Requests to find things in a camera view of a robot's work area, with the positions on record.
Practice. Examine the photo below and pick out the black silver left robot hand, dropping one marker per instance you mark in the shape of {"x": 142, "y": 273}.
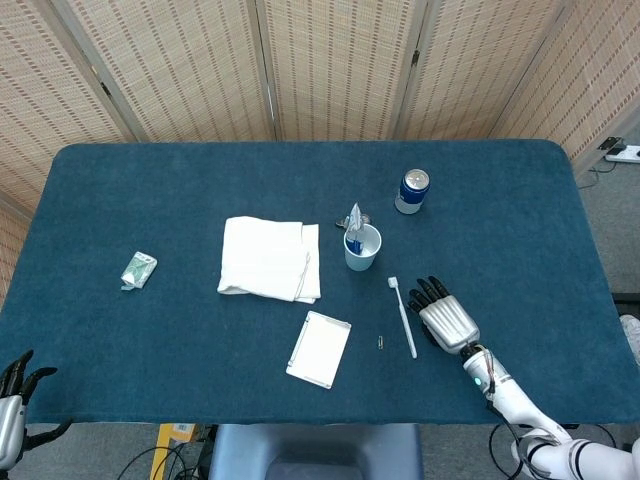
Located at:
{"x": 10, "y": 415}

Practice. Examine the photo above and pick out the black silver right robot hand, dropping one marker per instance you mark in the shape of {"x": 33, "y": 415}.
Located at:
{"x": 447, "y": 322}

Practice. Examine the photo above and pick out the white toothbrush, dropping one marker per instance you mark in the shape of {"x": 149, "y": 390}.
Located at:
{"x": 404, "y": 320}

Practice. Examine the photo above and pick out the blue white toothpaste tube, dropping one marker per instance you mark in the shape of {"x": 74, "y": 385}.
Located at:
{"x": 355, "y": 220}

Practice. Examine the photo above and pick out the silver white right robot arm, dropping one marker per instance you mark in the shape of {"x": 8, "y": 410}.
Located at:
{"x": 515, "y": 400}

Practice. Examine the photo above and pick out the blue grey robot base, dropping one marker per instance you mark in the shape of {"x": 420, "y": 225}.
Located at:
{"x": 315, "y": 450}

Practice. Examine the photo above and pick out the white plastic cup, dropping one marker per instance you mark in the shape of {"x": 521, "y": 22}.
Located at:
{"x": 360, "y": 260}

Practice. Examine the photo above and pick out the white rectangular tray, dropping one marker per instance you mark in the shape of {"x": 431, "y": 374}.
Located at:
{"x": 320, "y": 350}

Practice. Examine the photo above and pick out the blue white soda can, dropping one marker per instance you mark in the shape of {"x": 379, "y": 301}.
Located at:
{"x": 412, "y": 192}

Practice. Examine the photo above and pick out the blue table cloth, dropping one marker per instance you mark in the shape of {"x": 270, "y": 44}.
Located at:
{"x": 175, "y": 350}

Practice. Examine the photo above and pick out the black metal foot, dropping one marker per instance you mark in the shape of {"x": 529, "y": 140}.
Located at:
{"x": 627, "y": 297}

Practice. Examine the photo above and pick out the folded white towel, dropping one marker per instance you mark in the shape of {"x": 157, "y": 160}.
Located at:
{"x": 265, "y": 260}

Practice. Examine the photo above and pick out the black plug adapter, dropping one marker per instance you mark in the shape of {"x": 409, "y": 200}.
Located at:
{"x": 611, "y": 143}

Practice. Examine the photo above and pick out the white power strip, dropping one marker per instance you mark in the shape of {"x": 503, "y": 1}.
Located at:
{"x": 625, "y": 155}

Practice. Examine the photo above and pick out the woven bamboo folding screen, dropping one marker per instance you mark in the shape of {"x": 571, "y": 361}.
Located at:
{"x": 175, "y": 65}

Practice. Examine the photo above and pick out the yellow frame piece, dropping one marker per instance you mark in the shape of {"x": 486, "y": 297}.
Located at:
{"x": 172, "y": 432}

